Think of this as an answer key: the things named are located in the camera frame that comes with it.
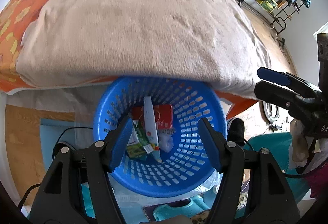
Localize green white milk carton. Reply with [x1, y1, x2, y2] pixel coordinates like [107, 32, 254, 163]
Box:
[126, 120, 153, 161]

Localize blue plastic trash basket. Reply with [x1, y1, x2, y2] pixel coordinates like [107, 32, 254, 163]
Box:
[93, 77, 227, 198]

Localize window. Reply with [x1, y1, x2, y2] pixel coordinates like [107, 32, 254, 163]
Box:
[313, 22, 328, 40]

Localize black cable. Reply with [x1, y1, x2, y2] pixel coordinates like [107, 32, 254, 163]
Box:
[18, 126, 94, 210]

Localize gloved right hand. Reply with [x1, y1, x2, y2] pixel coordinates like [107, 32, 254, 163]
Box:
[288, 118, 316, 175]

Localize white ring object on floor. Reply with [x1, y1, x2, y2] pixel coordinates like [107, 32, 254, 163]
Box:
[260, 101, 280, 126]

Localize long white toothpaste box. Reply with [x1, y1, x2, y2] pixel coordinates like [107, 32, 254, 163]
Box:
[143, 96, 162, 163]

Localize orange floral bedsheet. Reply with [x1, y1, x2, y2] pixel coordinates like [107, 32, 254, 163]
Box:
[0, 0, 258, 120]

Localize red cardboard box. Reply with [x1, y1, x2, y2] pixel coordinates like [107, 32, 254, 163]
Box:
[131, 104, 173, 130]

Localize yellow crate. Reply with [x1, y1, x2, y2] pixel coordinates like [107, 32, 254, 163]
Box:
[257, 0, 277, 13]

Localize beige blanket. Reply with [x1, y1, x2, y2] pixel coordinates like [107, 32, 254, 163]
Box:
[15, 0, 272, 100]

